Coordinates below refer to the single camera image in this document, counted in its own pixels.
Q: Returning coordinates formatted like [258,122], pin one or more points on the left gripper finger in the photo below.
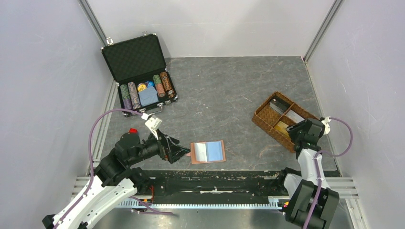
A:
[170,141]
[177,152]

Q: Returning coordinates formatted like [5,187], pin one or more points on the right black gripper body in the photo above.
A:
[296,130]

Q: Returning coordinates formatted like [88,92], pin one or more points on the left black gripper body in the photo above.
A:
[153,147]

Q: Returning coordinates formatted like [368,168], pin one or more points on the brown leather card holder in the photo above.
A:
[207,152]

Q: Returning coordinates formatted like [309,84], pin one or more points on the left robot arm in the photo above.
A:
[115,179]

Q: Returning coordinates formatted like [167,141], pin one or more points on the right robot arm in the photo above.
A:
[312,203]

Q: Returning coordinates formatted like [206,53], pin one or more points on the white card in basket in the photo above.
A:
[295,117]

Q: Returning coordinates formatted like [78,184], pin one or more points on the dark card in basket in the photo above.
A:
[279,105]

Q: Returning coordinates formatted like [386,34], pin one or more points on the blue playing card deck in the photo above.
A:
[148,96]

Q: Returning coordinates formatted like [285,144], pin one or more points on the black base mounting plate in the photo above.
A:
[201,187]

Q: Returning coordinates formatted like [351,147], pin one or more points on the brown wicker divided basket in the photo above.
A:
[267,118]

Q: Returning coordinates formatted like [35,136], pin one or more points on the green purple chip stack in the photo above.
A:
[125,96]

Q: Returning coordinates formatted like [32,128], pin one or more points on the grey purple chip stack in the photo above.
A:
[133,94]

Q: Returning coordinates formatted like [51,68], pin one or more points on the brown orange chip stack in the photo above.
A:
[167,85]

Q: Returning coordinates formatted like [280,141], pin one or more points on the green red chip stack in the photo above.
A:
[159,86]

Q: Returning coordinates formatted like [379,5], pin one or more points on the black poker chip case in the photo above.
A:
[137,60]

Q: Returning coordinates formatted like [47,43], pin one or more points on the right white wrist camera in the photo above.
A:
[325,121]

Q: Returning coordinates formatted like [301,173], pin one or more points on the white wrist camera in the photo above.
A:
[152,122]
[325,121]

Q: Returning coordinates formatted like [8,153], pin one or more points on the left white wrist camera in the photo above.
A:
[152,122]

